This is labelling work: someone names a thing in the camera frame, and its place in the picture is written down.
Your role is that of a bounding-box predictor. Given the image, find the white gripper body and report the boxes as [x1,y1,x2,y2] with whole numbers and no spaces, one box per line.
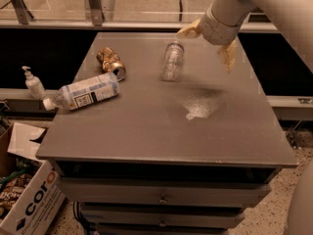
[200,7,243,45]

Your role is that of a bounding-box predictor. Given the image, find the white labelled plastic bottle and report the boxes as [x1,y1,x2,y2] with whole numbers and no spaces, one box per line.
[43,72,119,111]

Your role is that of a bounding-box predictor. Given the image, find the grey drawer cabinet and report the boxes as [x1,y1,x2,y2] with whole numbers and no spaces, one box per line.
[37,32,296,235]

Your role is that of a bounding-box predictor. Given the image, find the clear plastic water bottle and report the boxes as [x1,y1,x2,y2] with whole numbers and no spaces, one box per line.
[160,41,184,81]

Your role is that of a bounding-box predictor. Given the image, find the white cardboard box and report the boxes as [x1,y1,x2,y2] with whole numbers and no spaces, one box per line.
[0,122,65,235]

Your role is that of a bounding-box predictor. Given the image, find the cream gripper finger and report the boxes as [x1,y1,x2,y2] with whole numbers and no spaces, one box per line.
[176,19,201,39]
[217,40,236,73]

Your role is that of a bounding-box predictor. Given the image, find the grey metal railing frame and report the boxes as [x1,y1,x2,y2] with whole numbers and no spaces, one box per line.
[1,0,267,33]

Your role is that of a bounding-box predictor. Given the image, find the crushed gold can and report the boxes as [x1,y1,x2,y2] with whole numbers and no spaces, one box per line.
[96,47,126,81]

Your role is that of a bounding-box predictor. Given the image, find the white pump dispenser bottle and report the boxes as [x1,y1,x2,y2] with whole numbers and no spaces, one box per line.
[22,66,47,100]

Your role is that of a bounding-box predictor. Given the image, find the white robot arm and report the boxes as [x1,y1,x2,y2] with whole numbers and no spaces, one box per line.
[177,0,313,235]

